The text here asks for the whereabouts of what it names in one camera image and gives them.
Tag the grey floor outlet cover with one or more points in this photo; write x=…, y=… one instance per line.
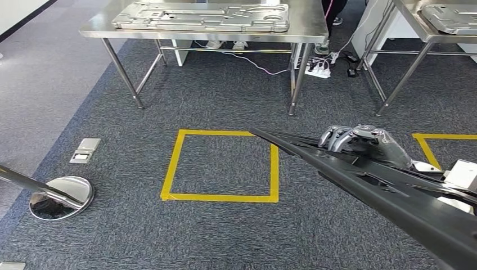
x=11, y=266
x=85, y=151

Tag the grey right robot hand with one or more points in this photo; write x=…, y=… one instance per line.
x=384, y=147

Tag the stamped grey metal panel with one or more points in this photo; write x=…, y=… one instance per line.
x=201, y=18
x=451, y=18

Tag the black plastic panel with cutouts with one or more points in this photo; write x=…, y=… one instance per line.
x=391, y=197

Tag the black power adapter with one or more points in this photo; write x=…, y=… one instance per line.
x=352, y=72
x=351, y=57

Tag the white cabinet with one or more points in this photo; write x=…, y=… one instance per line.
x=372, y=29

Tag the stainless steel workbench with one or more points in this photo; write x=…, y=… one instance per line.
x=413, y=18
x=309, y=26

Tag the white power strip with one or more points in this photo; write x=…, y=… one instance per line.
x=316, y=69

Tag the chrome stanchion post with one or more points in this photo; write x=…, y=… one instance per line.
x=63, y=197

